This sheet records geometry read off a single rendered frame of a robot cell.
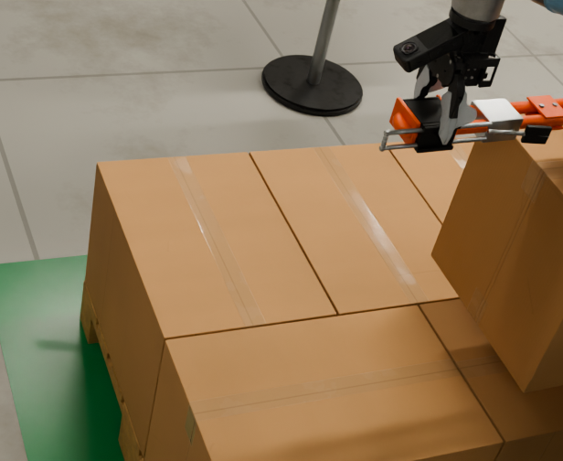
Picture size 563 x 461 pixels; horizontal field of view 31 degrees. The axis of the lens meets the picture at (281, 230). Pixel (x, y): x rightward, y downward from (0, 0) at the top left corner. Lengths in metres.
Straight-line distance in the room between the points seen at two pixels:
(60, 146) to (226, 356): 1.55
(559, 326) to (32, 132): 2.12
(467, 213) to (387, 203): 0.51
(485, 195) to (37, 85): 2.10
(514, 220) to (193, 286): 0.70
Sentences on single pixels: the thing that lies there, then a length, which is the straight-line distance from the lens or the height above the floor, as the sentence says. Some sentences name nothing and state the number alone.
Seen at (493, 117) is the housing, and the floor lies 1.22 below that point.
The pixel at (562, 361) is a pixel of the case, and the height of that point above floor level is 0.75.
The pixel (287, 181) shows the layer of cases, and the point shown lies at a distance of 2.60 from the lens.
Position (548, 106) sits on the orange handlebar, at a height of 1.22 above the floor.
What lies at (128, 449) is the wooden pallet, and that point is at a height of 0.06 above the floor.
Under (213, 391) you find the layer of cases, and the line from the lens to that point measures 2.05.
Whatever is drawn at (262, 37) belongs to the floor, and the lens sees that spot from 4.31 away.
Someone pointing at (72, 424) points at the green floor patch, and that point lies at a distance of 2.66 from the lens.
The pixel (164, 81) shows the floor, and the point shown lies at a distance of 3.91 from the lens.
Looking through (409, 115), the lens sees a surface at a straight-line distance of 1.67.
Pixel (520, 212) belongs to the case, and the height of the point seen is 0.96.
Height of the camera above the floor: 2.08
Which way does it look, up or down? 39 degrees down
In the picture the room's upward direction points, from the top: 14 degrees clockwise
